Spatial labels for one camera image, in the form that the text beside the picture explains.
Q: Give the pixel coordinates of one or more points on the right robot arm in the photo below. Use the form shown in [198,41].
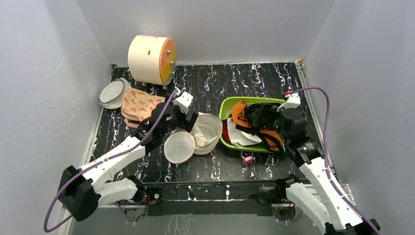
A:
[330,209]

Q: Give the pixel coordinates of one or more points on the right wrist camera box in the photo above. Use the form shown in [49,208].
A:
[292,101]

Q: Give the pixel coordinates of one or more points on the floral print laundry bag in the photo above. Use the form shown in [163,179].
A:
[137,105]

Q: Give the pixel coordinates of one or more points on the bright red garment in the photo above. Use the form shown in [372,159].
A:
[225,134]

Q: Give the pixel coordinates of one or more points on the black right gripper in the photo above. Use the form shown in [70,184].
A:
[287,117]

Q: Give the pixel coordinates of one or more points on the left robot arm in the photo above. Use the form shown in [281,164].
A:
[82,190]

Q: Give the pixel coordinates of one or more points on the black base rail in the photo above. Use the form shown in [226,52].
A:
[237,197]

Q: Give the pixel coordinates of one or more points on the green plastic basin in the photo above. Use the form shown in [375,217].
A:
[226,109]

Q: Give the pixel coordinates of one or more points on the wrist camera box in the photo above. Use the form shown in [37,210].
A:
[183,100]
[292,101]

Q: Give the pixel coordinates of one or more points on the white garment in basin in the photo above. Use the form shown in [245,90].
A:
[240,138]

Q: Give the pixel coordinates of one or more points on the small blue-rimmed mesh bag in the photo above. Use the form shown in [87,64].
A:
[111,96]

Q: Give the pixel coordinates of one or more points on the toy washing machine drum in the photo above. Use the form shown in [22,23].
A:
[152,59]

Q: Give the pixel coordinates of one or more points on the white mesh laundry bag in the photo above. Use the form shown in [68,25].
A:
[181,145]

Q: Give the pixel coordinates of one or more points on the orange bra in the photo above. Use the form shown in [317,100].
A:
[271,140]

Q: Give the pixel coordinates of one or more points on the black bra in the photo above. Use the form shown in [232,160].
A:
[262,116]

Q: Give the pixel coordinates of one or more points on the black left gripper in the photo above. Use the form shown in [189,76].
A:
[185,124]

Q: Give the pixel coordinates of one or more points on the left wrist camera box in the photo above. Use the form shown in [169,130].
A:
[183,100]

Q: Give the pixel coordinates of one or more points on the small pink clip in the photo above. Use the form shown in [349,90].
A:
[248,160]

